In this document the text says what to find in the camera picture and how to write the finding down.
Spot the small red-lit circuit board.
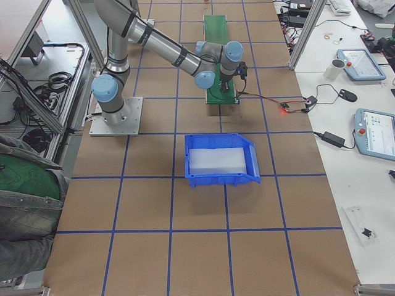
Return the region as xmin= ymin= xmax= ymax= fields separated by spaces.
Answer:
xmin=279 ymin=102 xmax=289 ymax=113

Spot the red black power cable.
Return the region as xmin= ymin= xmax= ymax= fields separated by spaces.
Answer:
xmin=237 ymin=90 xmax=309 ymax=113

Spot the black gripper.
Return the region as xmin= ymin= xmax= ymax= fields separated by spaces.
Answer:
xmin=219 ymin=71 xmax=234 ymax=94

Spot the aluminium frame post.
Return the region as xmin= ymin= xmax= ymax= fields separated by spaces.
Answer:
xmin=288 ymin=0 xmax=326 ymax=70

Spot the person in green shirt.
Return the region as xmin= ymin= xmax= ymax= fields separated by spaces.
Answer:
xmin=1 ymin=134 xmax=69 ymax=281

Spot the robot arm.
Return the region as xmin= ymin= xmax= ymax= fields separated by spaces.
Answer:
xmin=91 ymin=1 xmax=247 ymax=125

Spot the black power adapter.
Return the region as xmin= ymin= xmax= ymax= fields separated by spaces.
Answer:
xmin=321 ymin=131 xmax=345 ymax=148

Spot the white mug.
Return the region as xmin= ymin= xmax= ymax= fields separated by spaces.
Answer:
xmin=323 ymin=59 xmax=346 ymax=80

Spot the black computer mouse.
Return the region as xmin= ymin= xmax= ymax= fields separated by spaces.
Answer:
xmin=338 ymin=89 xmax=357 ymax=102

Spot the green conveyor belt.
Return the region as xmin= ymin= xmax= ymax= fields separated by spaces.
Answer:
xmin=202 ymin=14 xmax=241 ymax=106

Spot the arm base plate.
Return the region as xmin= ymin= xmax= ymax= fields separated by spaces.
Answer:
xmin=89 ymin=97 xmax=143 ymax=136

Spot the teach pendant tablet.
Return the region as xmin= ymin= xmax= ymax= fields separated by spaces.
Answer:
xmin=336 ymin=49 xmax=386 ymax=81
xmin=354 ymin=108 xmax=394 ymax=161

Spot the blue plastic bin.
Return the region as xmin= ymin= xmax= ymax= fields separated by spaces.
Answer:
xmin=185 ymin=133 xmax=261 ymax=187

